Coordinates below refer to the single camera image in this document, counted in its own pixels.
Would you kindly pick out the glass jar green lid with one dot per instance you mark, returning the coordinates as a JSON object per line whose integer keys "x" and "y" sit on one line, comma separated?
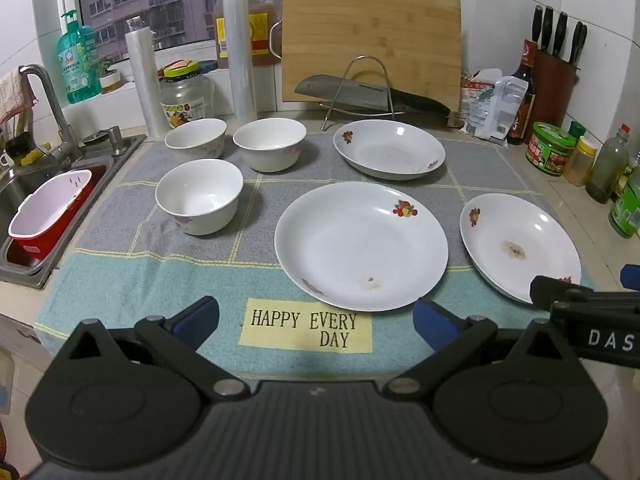
{"x": 186, "y": 95}

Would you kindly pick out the plastic wrap roll tall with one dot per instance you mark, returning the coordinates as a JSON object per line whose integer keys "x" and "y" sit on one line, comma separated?
{"x": 237, "y": 31}

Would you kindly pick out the red white plastic basin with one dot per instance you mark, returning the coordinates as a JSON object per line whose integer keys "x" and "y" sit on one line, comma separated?
{"x": 44, "y": 215}

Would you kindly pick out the large white plate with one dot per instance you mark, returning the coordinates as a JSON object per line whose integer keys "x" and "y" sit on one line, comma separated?
{"x": 361, "y": 246}

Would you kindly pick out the brown knife block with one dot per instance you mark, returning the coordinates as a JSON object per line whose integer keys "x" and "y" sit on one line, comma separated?
{"x": 554, "y": 79}

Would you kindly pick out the small potted plant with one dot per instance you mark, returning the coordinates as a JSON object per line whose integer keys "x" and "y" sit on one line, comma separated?
{"x": 110, "y": 78}

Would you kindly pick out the soy sauce bottle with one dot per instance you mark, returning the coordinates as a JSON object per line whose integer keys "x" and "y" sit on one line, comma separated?
{"x": 524, "y": 73}

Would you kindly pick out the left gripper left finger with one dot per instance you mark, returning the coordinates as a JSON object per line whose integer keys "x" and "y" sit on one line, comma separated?
{"x": 174, "y": 342}

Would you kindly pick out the bamboo cutting board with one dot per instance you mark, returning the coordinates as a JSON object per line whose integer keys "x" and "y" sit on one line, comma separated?
{"x": 417, "y": 43}

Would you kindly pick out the green bottle far right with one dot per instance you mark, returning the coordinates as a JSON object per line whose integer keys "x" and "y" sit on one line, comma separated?
{"x": 624, "y": 216}

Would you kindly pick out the green lid sauce jar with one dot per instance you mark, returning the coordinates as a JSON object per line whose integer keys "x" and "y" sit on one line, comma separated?
{"x": 550, "y": 148}

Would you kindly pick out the clear oil bottle red cap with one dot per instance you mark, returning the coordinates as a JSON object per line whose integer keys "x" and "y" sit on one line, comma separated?
{"x": 606, "y": 171}

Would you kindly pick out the dish cloth on faucet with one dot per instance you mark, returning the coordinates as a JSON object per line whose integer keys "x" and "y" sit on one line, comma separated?
{"x": 16, "y": 95}

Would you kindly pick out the white seasoning bag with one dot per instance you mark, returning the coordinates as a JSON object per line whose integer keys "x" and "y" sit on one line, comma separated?
{"x": 489, "y": 102}

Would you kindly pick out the steel faucet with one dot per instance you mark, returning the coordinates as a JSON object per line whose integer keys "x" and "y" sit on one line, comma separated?
{"x": 68, "y": 148}

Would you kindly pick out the wire knife stand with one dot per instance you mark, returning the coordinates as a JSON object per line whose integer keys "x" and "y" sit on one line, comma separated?
{"x": 356, "y": 98}

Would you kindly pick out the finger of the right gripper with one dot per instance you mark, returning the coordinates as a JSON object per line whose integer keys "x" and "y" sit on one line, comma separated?
{"x": 630, "y": 276}

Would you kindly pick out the white bowl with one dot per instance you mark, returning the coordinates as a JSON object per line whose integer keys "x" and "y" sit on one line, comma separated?
{"x": 270, "y": 145}
{"x": 203, "y": 138}
{"x": 202, "y": 195}

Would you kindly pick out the steel sink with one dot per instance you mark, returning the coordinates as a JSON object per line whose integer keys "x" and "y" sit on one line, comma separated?
{"x": 17, "y": 266}

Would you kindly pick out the white plate back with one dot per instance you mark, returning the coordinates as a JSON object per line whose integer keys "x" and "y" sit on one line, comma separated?
{"x": 389, "y": 150}

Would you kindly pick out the blue grey table mat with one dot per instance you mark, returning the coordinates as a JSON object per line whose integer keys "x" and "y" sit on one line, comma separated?
{"x": 133, "y": 260}

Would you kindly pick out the green dish soap bottle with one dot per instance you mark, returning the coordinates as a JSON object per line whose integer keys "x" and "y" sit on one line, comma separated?
{"x": 79, "y": 60}

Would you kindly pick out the plastic bag roll left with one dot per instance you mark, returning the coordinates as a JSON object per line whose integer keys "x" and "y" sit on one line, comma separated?
{"x": 139, "y": 40}

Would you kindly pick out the kitchen cleaver knife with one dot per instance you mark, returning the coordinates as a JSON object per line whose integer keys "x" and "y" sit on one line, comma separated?
{"x": 312, "y": 86}

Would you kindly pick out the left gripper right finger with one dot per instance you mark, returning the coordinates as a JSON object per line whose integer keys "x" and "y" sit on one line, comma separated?
{"x": 457, "y": 343}

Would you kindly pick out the yellow lid spice jar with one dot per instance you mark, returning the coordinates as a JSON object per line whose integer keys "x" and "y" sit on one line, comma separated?
{"x": 577, "y": 167}

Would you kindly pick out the cooking oil bottle amber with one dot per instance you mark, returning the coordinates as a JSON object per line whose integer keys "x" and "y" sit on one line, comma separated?
{"x": 261, "y": 16}

